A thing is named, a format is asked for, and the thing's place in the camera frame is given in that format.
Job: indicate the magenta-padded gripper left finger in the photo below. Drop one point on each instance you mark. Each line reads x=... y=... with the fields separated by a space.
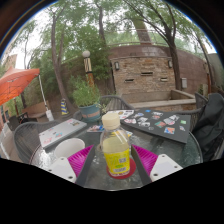
x=61 y=166

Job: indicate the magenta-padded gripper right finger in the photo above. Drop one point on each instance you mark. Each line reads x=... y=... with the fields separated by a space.
x=165 y=165

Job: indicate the clear bottle with yellow label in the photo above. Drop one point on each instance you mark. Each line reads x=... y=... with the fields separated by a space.
x=116 y=153

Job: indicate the white ceramic mug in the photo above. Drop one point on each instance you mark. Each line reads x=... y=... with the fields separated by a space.
x=68 y=148

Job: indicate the silver laptop with stickers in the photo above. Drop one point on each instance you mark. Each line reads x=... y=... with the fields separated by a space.
x=60 y=131

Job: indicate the blue sticker card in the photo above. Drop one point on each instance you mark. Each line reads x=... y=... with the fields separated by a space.
x=95 y=128

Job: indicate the blue yellow striped cone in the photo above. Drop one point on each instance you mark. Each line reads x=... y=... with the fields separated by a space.
x=64 y=106

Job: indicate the black jacket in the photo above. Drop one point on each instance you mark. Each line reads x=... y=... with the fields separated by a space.
x=211 y=126

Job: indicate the wooden bench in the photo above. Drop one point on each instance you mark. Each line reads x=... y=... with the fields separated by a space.
x=35 y=109

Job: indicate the white sticker sheet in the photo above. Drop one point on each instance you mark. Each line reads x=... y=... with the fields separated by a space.
x=125 y=113

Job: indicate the dark wicker chair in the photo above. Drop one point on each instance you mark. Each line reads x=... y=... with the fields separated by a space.
x=15 y=120

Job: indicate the green plant in blue pot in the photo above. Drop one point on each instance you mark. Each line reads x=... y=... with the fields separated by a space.
x=86 y=96

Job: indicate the orange canopy with pole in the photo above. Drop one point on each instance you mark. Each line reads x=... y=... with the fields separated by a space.
x=16 y=81

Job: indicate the dark trunk tree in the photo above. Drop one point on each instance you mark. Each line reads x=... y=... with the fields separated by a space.
x=175 y=63

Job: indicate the forked trunk tree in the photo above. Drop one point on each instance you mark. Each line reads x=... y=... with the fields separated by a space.
x=55 y=60

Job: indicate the grey wall box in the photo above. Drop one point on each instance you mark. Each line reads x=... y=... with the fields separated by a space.
x=184 y=83

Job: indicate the wall lantern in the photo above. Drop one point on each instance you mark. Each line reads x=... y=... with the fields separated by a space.
x=170 y=64
x=116 y=65

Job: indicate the striped lamp post with globe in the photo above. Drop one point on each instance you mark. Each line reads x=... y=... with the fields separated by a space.
x=88 y=68

